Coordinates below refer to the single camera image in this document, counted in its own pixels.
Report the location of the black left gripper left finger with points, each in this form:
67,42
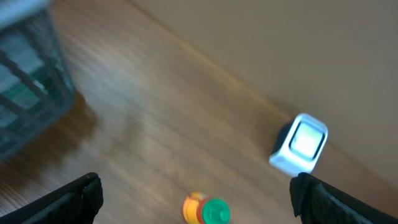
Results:
77,202

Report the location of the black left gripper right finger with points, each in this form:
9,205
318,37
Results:
317,202

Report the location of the red yellow sauce bottle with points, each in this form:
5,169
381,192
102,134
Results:
199,208

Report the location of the white barcode scanner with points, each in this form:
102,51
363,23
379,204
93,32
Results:
299,145

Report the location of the grey plastic mesh basket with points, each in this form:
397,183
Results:
36,86

